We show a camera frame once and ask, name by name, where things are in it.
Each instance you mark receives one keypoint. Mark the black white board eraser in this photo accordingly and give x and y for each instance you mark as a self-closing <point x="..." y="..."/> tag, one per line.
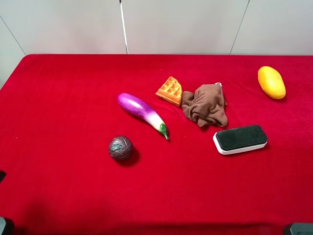
<point x="241" y="139"/>

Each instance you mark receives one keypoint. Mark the white metal pole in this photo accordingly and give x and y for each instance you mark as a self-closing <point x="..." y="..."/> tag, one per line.
<point x="123" y="26"/>

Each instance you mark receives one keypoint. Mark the purple toy eggplant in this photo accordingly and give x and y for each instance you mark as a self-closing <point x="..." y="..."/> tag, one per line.
<point x="141" y="109"/>

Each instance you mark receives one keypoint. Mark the dark purple wrinkled ball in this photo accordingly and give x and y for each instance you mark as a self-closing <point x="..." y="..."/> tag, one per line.
<point x="120" y="148"/>

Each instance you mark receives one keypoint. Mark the orange waffle piece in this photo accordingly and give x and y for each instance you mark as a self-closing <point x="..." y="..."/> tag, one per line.
<point x="171" y="91"/>

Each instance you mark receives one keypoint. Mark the red tablecloth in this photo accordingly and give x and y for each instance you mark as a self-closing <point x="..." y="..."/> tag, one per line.
<point x="59" y="113"/>

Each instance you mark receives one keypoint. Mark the yellow orange mango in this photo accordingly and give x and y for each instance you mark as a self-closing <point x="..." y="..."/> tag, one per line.
<point x="271" y="82"/>

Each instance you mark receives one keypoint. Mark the brown cloth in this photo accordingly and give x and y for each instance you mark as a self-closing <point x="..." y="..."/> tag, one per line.
<point x="205" y="106"/>

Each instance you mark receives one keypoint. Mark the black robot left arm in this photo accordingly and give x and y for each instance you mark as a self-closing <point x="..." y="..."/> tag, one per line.
<point x="2" y="175"/>

